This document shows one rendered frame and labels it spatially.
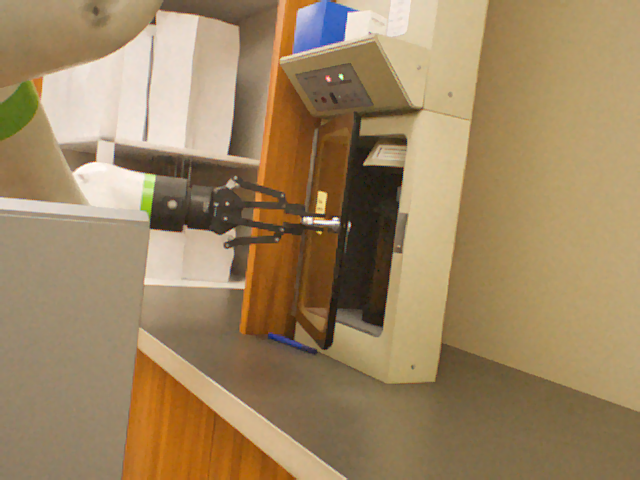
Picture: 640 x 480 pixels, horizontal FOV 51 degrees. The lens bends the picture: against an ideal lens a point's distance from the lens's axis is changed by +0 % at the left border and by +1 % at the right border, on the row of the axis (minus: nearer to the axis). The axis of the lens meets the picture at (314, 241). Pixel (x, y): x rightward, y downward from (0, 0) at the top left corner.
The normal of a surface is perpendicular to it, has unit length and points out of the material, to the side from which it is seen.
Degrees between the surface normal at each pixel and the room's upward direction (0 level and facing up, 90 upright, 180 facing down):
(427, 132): 90
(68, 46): 149
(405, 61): 90
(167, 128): 99
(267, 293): 90
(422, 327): 90
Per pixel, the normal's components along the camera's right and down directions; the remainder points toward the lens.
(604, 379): -0.84, -0.07
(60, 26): 0.35, 0.85
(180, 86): -0.12, 0.14
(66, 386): 0.66, 0.12
